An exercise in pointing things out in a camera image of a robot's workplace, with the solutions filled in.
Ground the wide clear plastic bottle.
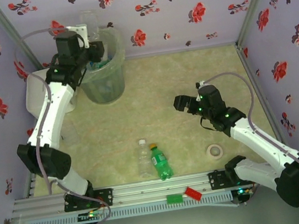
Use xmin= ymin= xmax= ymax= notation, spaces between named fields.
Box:
xmin=78 ymin=8 xmax=102 ymax=41

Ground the clear plastic bin liner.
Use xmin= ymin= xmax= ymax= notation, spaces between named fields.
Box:
xmin=71 ymin=23 xmax=130 ymax=85

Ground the translucent grey waste bin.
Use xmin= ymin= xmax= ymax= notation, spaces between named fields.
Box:
xmin=71 ymin=24 xmax=131 ymax=108

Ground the masking tape roll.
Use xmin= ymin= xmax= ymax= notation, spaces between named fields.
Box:
xmin=205 ymin=142 xmax=225 ymax=162

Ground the white plastic lidded box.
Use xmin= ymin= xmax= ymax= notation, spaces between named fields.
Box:
xmin=21 ymin=66 xmax=79 ymax=121

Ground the tall clear bottle white cap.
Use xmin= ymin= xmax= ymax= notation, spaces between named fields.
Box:
xmin=134 ymin=138 xmax=155 ymax=180

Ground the red toy brick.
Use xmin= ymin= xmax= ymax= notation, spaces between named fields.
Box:
xmin=184 ymin=185 xmax=203 ymax=202

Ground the right circuit board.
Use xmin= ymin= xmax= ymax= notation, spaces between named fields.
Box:
xmin=231 ymin=185 xmax=256 ymax=204

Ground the circuit board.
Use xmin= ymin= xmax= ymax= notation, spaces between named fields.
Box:
xmin=231 ymin=185 xmax=256 ymax=204
xmin=77 ymin=210 xmax=104 ymax=224

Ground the green toy brick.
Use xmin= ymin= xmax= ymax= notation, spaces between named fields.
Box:
xmin=166 ymin=193 xmax=184 ymax=204

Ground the left circuit board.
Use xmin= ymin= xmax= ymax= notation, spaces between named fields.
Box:
xmin=77 ymin=210 xmax=104 ymax=224

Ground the grey right arm cable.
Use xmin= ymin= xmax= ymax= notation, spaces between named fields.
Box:
xmin=201 ymin=61 xmax=299 ymax=214

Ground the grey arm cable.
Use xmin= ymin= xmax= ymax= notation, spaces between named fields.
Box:
xmin=10 ymin=24 xmax=94 ymax=199
xmin=201 ymin=61 xmax=299 ymax=214

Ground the grey left arm cable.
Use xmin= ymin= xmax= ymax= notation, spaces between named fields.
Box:
xmin=10 ymin=24 xmax=94 ymax=199

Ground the aluminium side frame bar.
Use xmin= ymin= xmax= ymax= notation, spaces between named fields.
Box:
xmin=236 ymin=38 xmax=296 ymax=164

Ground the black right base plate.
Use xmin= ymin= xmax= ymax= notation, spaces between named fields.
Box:
xmin=207 ymin=168 xmax=240 ymax=190

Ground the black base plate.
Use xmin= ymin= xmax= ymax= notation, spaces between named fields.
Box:
xmin=62 ymin=188 xmax=116 ymax=214
xmin=207 ymin=168 xmax=240 ymax=190

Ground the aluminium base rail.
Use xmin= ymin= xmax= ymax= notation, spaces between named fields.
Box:
xmin=11 ymin=166 xmax=261 ymax=221

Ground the white slotted cable duct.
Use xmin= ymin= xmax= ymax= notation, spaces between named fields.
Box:
xmin=24 ymin=191 xmax=234 ymax=224

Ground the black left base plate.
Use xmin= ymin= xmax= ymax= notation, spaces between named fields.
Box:
xmin=62 ymin=188 xmax=116 ymax=214

